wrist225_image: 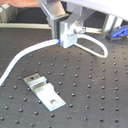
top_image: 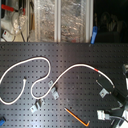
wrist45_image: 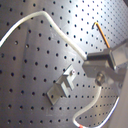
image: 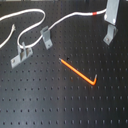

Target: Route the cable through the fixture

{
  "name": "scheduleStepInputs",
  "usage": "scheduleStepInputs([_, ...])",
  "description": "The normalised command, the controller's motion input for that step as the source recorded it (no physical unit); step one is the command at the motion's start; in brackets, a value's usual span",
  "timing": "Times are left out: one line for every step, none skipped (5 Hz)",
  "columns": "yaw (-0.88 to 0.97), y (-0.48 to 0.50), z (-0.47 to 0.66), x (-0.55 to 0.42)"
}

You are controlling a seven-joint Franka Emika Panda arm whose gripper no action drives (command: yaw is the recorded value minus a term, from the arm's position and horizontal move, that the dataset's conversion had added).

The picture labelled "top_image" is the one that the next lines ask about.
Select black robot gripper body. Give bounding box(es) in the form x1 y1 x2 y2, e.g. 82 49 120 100
111 87 128 111

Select white cable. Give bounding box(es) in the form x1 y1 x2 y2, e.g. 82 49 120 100
0 56 116 105

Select grey metal connector block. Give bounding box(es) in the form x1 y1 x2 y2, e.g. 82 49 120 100
97 110 110 120

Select orange hex key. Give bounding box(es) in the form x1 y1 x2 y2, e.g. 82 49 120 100
64 108 90 127

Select clear plastic bin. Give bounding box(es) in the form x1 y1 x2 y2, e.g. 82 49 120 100
61 0 91 43
34 0 55 42

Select blue object at corner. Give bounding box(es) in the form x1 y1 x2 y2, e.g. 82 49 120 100
0 116 6 126

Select metal cable clip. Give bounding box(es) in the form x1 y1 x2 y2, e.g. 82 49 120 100
36 99 45 108
51 87 59 100
99 89 109 98
48 81 55 87
30 105 37 113

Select blue clamp handle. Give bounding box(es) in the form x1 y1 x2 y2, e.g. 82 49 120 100
90 26 98 44

